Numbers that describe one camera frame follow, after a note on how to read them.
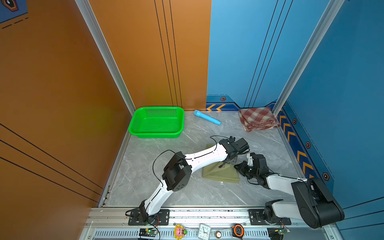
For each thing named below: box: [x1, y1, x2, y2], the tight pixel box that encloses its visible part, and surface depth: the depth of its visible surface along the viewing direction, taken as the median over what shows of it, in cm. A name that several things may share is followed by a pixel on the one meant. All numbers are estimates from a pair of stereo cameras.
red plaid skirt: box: [239, 107, 281, 132], surface depth 110 cm
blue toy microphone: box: [193, 109, 222, 126], surface depth 118 cm
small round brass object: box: [215, 230, 222, 239], surface depth 68 cm
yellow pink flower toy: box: [174, 224, 188, 240], surface depth 68 cm
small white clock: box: [197, 223, 212, 240], surface depth 70 cm
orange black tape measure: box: [232, 223, 245, 239], surface depth 69 cm
